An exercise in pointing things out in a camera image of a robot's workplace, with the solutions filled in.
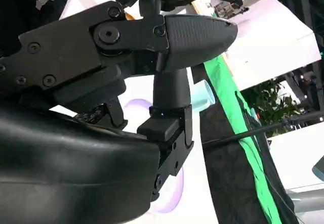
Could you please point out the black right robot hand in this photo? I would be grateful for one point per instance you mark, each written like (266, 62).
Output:
(63, 163)

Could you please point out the lilac plate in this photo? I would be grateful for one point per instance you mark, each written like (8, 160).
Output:
(174, 191)

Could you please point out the pale green mug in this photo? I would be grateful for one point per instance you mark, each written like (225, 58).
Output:
(201, 96)

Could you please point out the black backdrop cloth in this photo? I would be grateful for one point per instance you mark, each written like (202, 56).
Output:
(227, 178)

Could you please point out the green cloth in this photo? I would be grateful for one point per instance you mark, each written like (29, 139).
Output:
(226, 95)

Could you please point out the thin black rod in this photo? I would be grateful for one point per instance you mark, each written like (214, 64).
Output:
(265, 129)

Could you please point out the green potted plant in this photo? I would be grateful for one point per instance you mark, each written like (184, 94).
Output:
(273, 100)

